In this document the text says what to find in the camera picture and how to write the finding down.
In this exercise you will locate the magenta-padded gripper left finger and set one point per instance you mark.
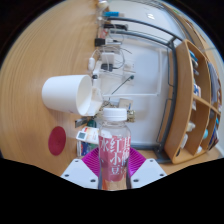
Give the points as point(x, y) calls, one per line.
point(78, 173)

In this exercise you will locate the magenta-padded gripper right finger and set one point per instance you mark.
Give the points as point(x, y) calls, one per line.
point(148, 173)

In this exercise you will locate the clear bottle with pink label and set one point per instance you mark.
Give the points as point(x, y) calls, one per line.
point(114, 156)

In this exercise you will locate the flat round red coaster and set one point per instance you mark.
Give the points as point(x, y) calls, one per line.
point(57, 141)

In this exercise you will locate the white crumpled plastic bag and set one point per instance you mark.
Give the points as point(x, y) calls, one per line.
point(96, 101)

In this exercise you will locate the white paper cup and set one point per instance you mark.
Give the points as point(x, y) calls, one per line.
point(63, 93)

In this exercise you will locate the small white oval device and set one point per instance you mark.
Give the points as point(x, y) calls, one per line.
point(91, 64)

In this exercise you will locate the white charger block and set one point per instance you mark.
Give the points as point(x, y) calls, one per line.
point(107, 58)

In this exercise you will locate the small black box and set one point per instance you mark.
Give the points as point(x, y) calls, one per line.
point(99, 42)

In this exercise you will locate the tall black bottle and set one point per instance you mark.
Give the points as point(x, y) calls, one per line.
point(115, 26)

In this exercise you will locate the small blue bottle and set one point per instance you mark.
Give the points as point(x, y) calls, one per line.
point(113, 14)

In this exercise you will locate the small white round ball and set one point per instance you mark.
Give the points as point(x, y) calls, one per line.
point(102, 4)

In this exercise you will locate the wooden wall shelf unit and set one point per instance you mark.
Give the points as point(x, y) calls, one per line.
point(181, 133)

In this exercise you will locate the dark grey metal frame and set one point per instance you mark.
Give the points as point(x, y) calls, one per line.
point(171, 100)

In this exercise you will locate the white wall outlet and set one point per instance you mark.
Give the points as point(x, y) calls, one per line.
point(130, 71)

